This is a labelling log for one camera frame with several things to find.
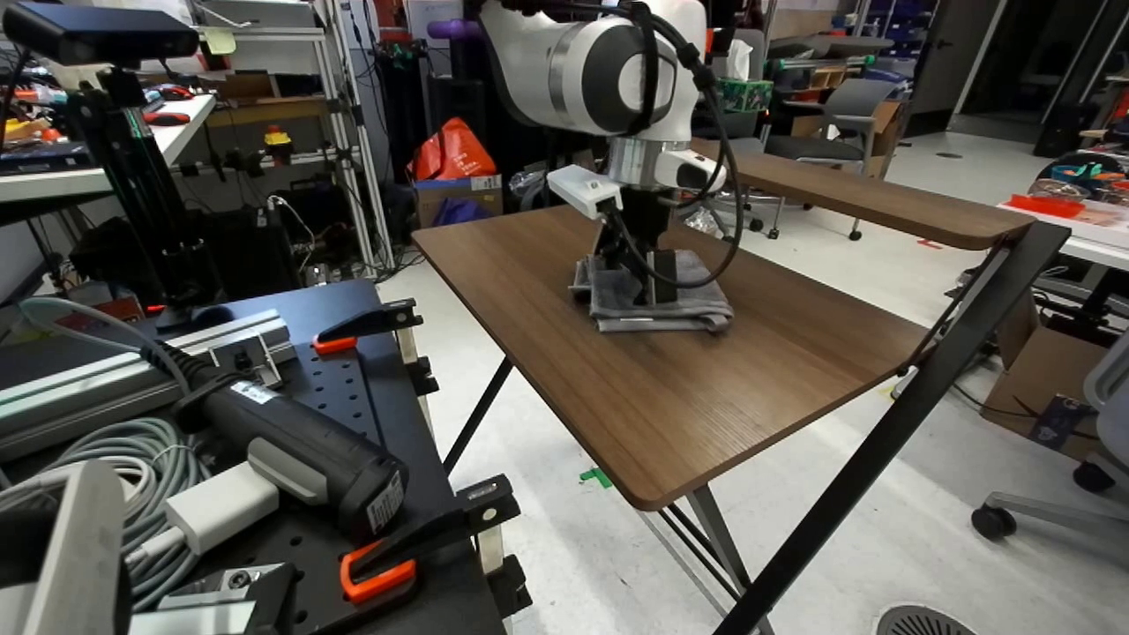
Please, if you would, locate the grey metal box corner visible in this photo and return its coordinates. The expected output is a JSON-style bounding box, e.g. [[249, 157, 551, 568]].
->
[[0, 462, 132, 635]]

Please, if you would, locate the white power adapter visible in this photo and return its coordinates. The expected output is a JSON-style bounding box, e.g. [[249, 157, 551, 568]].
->
[[167, 462, 279, 552]]

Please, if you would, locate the grey coiled cable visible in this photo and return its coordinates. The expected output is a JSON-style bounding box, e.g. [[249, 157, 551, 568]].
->
[[33, 411, 219, 613]]

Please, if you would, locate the white table left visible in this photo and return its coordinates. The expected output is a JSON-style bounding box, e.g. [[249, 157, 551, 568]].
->
[[0, 89, 223, 210]]

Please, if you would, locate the white table right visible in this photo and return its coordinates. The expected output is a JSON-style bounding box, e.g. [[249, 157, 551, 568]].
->
[[1004, 149, 1129, 271]]

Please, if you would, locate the cardboard box under bag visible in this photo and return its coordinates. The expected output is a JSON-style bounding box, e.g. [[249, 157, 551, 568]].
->
[[418, 176, 505, 224]]

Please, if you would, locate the floor drain grate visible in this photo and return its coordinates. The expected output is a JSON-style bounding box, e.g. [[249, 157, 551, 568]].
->
[[874, 608, 974, 635]]

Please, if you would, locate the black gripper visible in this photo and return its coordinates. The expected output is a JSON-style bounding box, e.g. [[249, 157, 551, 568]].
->
[[594, 188, 678, 311]]

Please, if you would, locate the orange black clamp front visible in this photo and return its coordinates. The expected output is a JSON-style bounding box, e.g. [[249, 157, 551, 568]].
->
[[338, 472, 520, 608]]

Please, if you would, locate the orange bag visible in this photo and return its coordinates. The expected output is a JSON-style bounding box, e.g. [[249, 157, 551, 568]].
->
[[409, 115, 497, 181]]

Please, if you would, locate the white metal shelf rack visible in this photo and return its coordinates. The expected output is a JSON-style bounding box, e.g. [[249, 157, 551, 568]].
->
[[191, 0, 397, 279]]

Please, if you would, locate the black perforated workbench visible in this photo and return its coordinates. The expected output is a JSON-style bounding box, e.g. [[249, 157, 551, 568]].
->
[[173, 281, 505, 635]]

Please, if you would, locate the aluminium extrusion rail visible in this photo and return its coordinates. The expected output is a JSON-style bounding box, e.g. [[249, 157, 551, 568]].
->
[[0, 311, 293, 462]]

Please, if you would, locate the brown wooden desk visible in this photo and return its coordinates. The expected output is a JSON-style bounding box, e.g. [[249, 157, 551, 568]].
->
[[409, 127, 1073, 635]]

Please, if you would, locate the orange black clamp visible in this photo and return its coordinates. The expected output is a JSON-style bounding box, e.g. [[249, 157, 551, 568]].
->
[[338, 472, 520, 608], [311, 301, 420, 358]]

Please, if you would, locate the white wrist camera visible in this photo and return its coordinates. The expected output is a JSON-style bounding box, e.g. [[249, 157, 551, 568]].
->
[[547, 167, 620, 217]]

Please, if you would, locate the black handheld tool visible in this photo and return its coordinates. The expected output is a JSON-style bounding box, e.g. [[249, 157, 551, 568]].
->
[[178, 381, 405, 543]]

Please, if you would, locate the white table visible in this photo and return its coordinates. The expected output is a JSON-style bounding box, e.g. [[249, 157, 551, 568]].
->
[[1004, 149, 1129, 271], [0, 89, 223, 210]]

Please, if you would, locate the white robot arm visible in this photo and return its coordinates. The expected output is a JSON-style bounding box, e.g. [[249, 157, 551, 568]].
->
[[478, 0, 725, 316]]

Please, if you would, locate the office chair base right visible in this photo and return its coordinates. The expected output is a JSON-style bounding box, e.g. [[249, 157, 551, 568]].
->
[[971, 334, 1129, 552]]

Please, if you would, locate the orange black clamp rear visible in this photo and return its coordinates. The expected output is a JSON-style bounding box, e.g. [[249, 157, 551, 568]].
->
[[311, 301, 420, 358]]

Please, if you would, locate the grey office chair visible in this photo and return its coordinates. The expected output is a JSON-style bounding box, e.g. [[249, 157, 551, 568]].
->
[[704, 73, 912, 247]]

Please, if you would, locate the grey towel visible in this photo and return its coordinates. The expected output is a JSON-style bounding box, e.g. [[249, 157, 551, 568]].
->
[[572, 249, 734, 334]]

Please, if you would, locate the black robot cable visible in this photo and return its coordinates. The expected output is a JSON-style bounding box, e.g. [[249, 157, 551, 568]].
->
[[610, 0, 750, 295]]

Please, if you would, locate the black camera on tripod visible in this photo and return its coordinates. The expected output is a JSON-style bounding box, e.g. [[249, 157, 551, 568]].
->
[[3, 0, 223, 305]]

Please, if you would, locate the cardboard box right floor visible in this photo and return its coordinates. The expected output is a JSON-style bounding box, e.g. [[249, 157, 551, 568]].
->
[[981, 329, 1105, 459]]

